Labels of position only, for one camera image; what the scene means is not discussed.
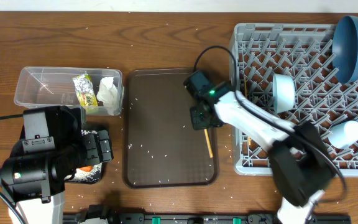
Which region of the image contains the light blue rice bowl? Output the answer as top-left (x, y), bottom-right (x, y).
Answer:
top-left (273, 73), bottom-right (295, 113)

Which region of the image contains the grey dishwasher rack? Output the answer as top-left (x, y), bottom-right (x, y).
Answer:
top-left (229, 23), bottom-right (358, 177)

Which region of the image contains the blue plate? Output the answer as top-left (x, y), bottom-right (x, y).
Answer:
top-left (332, 16), bottom-right (358, 84)

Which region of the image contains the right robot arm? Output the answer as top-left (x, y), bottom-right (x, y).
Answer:
top-left (183, 71), bottom-right (337, 223)

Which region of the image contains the light blue cup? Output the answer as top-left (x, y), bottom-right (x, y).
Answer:
top-left (328, 121), bottom-right (358, 149)

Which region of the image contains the brown serving tray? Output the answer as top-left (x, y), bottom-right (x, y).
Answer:
top-left (123, 68), bottom-right (219, 189)

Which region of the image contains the wooden chopstick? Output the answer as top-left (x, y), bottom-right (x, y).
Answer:
top-left (244, 77), bottom-right (251, 146)
top-left (204, 129), bottom-right (213, 158)

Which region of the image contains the clear plastic bin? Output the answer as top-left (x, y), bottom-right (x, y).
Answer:
top-left (14, 67), bottom-right (124, 116)

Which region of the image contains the orange carrot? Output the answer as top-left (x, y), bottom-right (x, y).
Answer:
top-left (79, 166), bottom-right (93, 172)

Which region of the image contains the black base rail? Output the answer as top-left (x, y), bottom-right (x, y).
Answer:
top-left (63, 213), bottom-right (352, 224)

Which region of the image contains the green yellow snack wrapper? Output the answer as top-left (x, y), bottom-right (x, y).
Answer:
top-left (73, 73), bottom-right (98, 114)

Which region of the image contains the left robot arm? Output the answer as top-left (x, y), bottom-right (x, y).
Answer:
top-left (0, 106), bottom-right (113, 223)

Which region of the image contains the white napkin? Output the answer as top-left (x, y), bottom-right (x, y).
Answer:
top-left (96, 77), bottom-right (119, 115)

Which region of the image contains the pile of white rice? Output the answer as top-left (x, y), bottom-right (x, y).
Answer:
top-left (70, 129), bottom-right (103, 183)

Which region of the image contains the black plastic tray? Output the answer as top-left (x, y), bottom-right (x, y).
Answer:
top-left (10, 123), bottom-right (109, 185)

